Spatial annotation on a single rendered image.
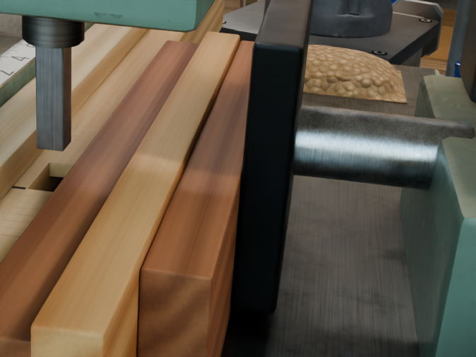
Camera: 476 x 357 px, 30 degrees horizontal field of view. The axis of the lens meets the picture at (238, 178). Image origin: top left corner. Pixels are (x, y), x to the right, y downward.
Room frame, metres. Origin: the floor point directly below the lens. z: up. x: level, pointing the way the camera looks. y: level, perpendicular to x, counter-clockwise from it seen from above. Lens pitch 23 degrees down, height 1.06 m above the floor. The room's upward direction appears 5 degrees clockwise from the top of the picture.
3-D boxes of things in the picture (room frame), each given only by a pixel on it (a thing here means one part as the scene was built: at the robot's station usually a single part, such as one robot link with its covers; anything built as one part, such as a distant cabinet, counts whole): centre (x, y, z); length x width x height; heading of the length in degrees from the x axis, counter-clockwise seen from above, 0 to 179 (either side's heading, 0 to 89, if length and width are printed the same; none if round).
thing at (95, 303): (0.28, 0.02, 0.93); 0.26 x 0.02 x 0.06; 176
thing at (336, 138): (0.29, -0.04, 0.95); 0.09 x 0.07 x 0.09; 176
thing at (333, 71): (0.54, -0.05, 0.91); 0.10 x 0.07 x 0.02; 86
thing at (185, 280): (0.30, 0.00, 0.93); 0.23 x 0.02 x 0.05; 176
